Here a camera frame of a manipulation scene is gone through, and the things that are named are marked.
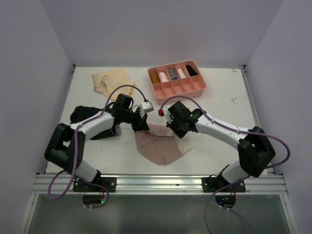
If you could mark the black rolled underwear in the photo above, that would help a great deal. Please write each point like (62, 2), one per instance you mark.
(192, 70)

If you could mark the grey rolled underwear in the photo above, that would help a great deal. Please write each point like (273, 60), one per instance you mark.
(172, 74)

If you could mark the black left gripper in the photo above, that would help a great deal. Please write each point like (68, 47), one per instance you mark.
(142, 125)

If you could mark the beige underwear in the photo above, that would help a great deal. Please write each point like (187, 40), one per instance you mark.
(106, 82)

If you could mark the right wrist camera red cap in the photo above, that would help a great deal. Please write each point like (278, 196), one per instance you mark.
(161, 112)

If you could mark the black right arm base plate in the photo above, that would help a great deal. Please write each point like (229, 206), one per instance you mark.
(213, 182)

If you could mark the pink underwear cream waistband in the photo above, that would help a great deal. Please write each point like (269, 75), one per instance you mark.
(160, 145)

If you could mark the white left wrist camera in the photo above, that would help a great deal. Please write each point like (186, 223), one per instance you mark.
(145, 107)

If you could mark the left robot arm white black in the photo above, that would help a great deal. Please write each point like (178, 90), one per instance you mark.
(66, 146)

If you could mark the pink divided organizer tray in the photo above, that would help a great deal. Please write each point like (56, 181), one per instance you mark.
(191, 87)

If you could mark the brown rolled underwear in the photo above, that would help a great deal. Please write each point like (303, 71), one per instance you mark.
(154, 78)

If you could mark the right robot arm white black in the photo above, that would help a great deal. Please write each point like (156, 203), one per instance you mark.
(254, 149)

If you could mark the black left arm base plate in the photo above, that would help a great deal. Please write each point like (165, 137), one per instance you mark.
(99, 184)

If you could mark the aluminium table frame rail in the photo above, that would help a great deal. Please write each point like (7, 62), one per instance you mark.
(227, 97)

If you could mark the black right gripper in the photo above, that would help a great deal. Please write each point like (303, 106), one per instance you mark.
(170, 124)

